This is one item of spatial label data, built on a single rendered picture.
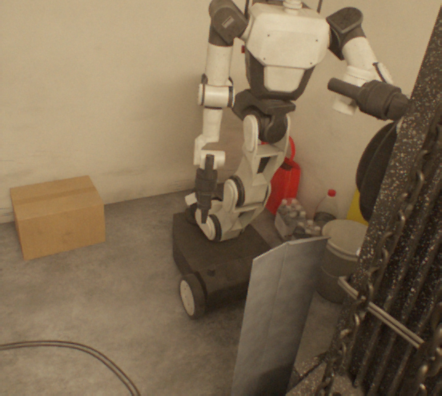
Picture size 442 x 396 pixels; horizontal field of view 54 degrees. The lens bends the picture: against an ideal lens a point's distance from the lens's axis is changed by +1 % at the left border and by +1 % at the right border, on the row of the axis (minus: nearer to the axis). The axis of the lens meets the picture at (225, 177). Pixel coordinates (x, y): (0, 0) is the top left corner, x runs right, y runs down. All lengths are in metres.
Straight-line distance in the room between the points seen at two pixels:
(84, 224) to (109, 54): 0.92
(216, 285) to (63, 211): 0.88
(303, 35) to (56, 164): 1.65
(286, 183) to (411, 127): 2.14
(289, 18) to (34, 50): 1.35
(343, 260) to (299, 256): 1.25
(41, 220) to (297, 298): 1.62
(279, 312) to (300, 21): 0.94
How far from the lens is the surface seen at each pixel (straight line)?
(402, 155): 0.64
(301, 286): 1.00
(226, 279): 2.04
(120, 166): 2.75
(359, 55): 1.54
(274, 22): 1.51
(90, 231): 2.49
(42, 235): 2.43
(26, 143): 2.58
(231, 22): 1.52
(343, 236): 2.40
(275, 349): 1.13
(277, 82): 1.56
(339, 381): 0.90
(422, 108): 0.62
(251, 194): 1.87
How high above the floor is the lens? 1.59
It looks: 30 degrees down
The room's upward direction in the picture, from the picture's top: 7 degrees clockwise
